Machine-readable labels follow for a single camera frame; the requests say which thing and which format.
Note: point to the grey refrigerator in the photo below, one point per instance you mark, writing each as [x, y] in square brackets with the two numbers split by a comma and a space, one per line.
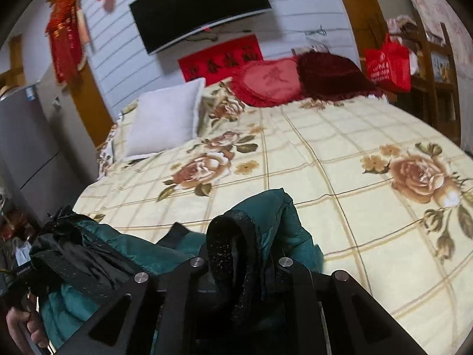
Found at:
[36, 174]

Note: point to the person's left hand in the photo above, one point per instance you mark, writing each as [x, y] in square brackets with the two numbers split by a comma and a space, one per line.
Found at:
[26, 327]

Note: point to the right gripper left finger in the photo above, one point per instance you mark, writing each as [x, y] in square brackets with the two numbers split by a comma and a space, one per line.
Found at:
[152, 315]

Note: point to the red hanging wall decoration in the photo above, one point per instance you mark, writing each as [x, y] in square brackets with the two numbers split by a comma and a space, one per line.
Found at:
[67, 34]

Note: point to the floral cream bedspread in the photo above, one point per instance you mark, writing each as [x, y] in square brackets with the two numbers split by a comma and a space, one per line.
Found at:
[385, 196]

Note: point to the green quilted puffer jacket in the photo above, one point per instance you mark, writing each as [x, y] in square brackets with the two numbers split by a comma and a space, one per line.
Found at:
[74, 250]

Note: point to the dark red velvet cushion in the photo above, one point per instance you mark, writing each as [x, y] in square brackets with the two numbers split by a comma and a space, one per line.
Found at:
[331, 77]

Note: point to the red heart-shaped cushion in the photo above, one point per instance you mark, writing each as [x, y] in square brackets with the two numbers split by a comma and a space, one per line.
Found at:
[267, 83]

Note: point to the red banner with characters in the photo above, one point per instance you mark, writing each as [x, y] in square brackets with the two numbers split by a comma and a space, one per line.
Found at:
[220, 61]

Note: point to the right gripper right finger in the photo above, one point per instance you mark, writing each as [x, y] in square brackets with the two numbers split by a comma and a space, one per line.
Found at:
[332, 314]

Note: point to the wooden shelf rack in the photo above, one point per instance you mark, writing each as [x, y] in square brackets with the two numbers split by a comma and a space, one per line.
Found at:
[434, 87]

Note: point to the red shopping bag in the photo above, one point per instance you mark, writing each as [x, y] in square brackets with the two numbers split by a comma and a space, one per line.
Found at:
[389, 66]

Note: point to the wall-mounted black television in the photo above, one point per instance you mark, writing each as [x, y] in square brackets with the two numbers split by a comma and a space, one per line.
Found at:
[162, 23]

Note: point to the white square pillow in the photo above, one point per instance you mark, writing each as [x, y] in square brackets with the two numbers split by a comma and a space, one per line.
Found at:
[165, 119]

